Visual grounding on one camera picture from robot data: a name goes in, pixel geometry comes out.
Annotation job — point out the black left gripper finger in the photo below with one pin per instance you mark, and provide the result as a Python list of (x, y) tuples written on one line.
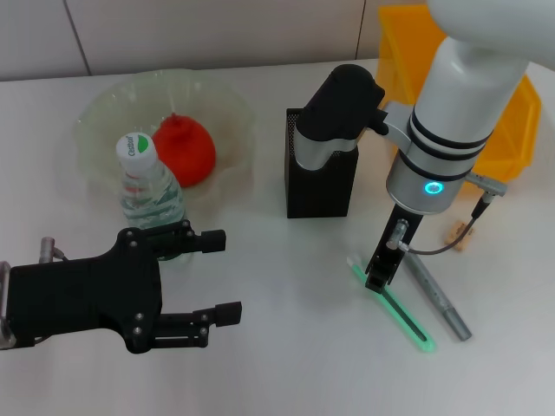
[(228, 314), (213, 241)]

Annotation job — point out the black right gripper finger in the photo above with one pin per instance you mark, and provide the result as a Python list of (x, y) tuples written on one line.
[(380, 279)]

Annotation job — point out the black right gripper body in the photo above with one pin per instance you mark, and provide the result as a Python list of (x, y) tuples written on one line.
[(392, 247)]

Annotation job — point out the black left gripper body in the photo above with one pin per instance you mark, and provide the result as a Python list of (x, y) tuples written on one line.
[(86, 294)]

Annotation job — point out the green utility knife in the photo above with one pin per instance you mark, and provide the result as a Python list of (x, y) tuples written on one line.
[(403, 316)]

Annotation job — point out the grey marker pen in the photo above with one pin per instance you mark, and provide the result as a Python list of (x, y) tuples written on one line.
[(438, 294)]

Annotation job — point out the clear green-label water bottle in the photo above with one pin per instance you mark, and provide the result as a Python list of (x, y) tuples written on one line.
[(147, 190)]

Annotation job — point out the red-orange fruit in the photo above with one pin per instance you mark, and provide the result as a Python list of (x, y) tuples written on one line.
[(191, 151)]

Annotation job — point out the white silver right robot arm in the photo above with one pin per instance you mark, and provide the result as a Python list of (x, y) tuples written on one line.
[(459, 99)]

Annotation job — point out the tan eraser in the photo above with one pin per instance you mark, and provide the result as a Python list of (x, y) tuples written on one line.
[(455, 229)]

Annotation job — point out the black mesh pen holder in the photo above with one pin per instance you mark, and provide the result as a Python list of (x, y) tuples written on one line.
[(321, 195)]

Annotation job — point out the translucent green fruit plate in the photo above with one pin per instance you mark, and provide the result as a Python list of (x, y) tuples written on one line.
[(108, 108)]

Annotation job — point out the yellow plastic bin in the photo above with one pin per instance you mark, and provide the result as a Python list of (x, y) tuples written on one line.
[(399, 52)]

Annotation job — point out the right wrist camera housing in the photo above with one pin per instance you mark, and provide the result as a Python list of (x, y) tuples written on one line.
[(342, 108)]

